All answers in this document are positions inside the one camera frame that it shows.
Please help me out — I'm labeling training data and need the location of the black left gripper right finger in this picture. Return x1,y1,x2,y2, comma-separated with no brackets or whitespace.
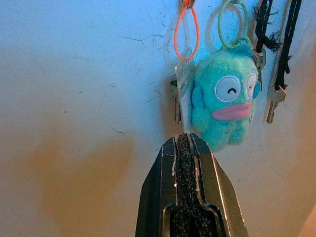
184,132,249,237

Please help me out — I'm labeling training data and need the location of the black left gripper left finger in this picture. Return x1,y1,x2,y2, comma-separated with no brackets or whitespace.
135,134,186,237

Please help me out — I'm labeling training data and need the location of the key bunch with orange loop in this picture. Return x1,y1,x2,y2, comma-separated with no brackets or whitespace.
165,0,200,130

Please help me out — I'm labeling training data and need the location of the turquoise plush fish keychain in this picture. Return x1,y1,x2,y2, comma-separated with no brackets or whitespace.
191,0,262,153

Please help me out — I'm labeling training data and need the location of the silver key on black cord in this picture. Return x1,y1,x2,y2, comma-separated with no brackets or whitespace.
263,0,303,125
251,0,282,91

